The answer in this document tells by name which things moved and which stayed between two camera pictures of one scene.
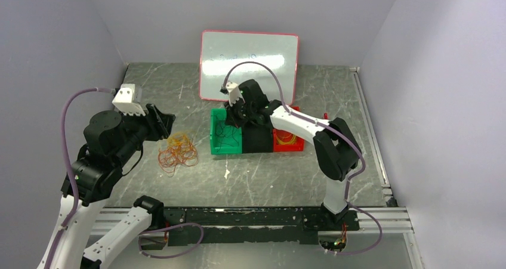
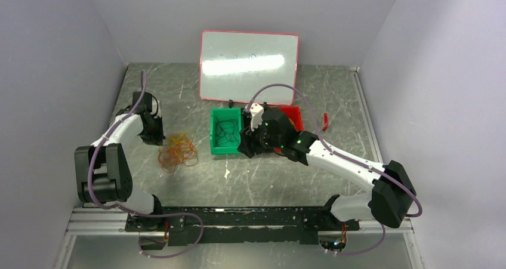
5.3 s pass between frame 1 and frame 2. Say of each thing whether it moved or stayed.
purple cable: stayed
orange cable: stayed
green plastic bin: stayed
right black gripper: moved
